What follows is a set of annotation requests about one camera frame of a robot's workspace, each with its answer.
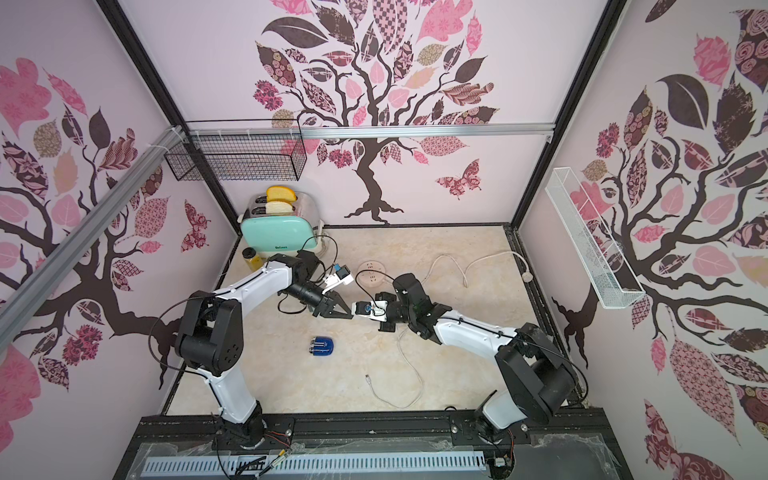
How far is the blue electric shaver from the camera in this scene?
2.86 feet

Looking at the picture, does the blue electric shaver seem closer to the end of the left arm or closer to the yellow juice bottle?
the end of the left arm

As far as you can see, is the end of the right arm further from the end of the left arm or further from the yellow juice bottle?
the yellow juice bottle

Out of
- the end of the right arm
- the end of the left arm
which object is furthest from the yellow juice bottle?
the end of the right arm

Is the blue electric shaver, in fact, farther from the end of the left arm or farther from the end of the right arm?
the end of the right arm
